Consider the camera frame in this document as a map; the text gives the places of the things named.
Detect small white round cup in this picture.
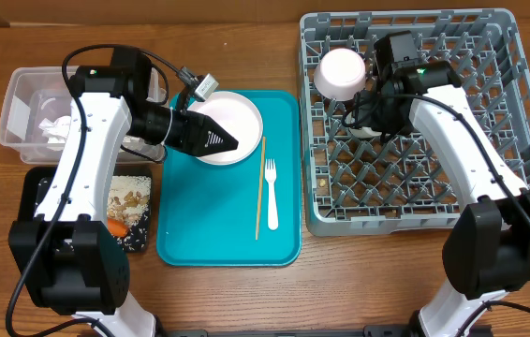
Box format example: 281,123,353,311
346,112,382,139

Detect white bowl with food scraps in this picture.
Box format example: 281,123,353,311
314,48,366,101

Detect orange carrot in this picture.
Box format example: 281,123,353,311
107,218,129,238

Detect white napkin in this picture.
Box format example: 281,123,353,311
38,116,71,144

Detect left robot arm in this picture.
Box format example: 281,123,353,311
8,44,238,336

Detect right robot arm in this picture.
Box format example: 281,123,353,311
342,31,530,337

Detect large white plate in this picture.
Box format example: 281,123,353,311
189,91,263,166

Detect wooden chopstick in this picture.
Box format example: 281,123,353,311
255,136,266,241

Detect white plastic fork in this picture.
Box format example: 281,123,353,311
264,159,279,230

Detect grey dish rack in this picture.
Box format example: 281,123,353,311
298,8,530,236

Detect teal plastic tray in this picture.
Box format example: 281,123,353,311
156,90,302,267

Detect spilled rice and peanuts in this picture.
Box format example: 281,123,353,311
107,175,152,253

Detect clear plastic bin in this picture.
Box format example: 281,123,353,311
0,66,166,165

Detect black plastic tray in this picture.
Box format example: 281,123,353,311
15,165,154,255

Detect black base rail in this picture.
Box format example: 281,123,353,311
166,325,406,337

